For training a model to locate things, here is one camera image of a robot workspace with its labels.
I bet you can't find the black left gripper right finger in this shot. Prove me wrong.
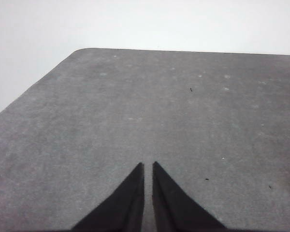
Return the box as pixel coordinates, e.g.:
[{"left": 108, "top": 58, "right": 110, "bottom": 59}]
[{"left": 152, "top": 161, "right": 229, "bottom": 232}]

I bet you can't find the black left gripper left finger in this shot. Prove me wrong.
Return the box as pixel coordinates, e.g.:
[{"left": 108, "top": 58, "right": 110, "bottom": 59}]
[{"left": 71, "top": 162, "right": 145, "bottom": 232}]

